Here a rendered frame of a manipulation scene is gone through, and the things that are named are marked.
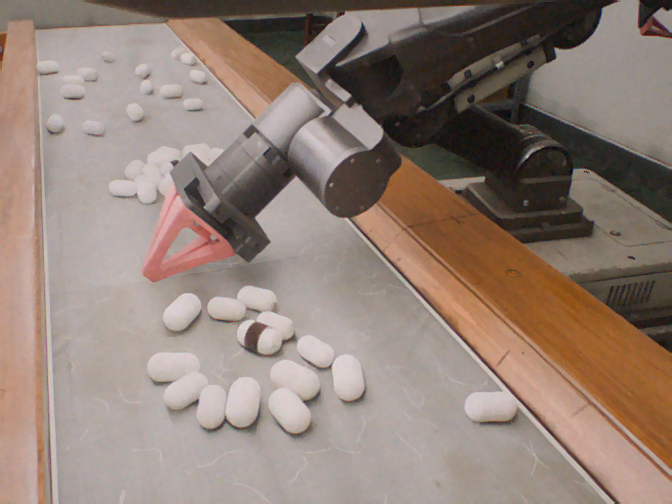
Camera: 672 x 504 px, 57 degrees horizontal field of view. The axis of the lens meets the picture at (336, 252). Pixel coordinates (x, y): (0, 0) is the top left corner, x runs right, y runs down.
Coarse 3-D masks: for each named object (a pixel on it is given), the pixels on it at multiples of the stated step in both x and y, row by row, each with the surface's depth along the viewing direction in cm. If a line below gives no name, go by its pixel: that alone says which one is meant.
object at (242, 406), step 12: (240, 384) 41; (252, 384) 41; (228, 396) 41; (240, 396) 40; (252, 396) 40; (228, 408) 40; (240, 408) 39; (252, 408) 40; (228, 420) 40; (240, 420) 39; (252, 420) 40
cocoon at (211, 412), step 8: (208, 392) 41; (216, 392) 41; (224, 392) 41; (200, 400) 41; (208, 400) 40; (216, 400) 40; (224, 400) 41; (200, 408) 40; (208, 408) 39; (216, 408) 40; (224, 408) 40; (200, 416) 39; (208, 416) 39; (216, 416) 39; (224, 416) 40; (208, 424) 39; (216, 424) 40
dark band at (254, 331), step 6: (252, 324) 47; (258, 324) 47; (264, 324) 47; (252, 330) 46; (258, 330) 46; (246, 336) 46; (252, 336) 46; (258, 336) 46; (246, 342) 46; (252, 342) 46; (252, 348) 46
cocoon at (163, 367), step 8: (152, 360) 43; (160, 360) 43; (168, 360) 43; (176, 360) 43; (184, 360) 43; (192, 360) 43; (152, 368) 43; (160, 368) 43; (168, 368) 43; (176, 368) 43; (184, 368) 43; (192, 368) 43; (152, 376) 43; (160, 376) 43; (168, 376) 43; (176, 376) 43
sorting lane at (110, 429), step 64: (64, 64) 120; (128, 64) 121; (64, 128) 89; (128, 128) 89; (192, 128) 90; (64, 192) 70; (64, 256) 58; (128, 256) 59; (256, 256) 59; (320, 256) 60; (64, 320) 50; (128, 320) 50; (256, 320) 51; (320, 320) 51; (384, 320) 51; (64, 384) 44; (128, 384) 44; (320, 384) 44; (384, 384) 44; (448, 384) 44; (64, 448) 39; (128, 448) 39; (192, 448) 39; (256, 448) 39; (320, 448) 39; (384, 448) 39; (448, 448) 39; (512, 448) 39
